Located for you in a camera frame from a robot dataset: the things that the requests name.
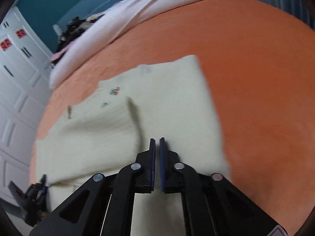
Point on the dark clothes pile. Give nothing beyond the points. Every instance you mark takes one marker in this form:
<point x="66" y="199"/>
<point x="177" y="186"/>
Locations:
<point x="74" y="30"/>

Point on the orange velvet bed cover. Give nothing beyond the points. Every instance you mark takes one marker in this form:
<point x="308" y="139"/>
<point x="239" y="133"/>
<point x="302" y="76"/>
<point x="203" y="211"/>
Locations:
<point x="258" y="62"/>

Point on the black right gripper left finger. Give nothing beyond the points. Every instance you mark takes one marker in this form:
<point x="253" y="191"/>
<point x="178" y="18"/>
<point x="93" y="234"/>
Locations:
<point x="103" y="205"/>

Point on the cream knitted sweater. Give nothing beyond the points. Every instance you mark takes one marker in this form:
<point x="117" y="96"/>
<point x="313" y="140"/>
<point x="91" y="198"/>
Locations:
<point x="106" y="131"/>

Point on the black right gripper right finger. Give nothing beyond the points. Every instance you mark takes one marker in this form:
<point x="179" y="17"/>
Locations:
<point x="212" y="205"/>

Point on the white pink duvet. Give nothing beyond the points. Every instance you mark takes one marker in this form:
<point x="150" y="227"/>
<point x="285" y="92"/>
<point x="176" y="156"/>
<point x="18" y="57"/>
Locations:
<point x="116" y="21"/>

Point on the white panelled wardrobe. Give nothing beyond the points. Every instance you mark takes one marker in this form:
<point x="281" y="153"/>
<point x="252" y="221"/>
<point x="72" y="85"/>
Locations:
<point x="25" y="70"/>

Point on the teal upholstered headboard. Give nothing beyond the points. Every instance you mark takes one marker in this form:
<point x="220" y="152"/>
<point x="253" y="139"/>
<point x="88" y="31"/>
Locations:
<point x="81" y="2"/>

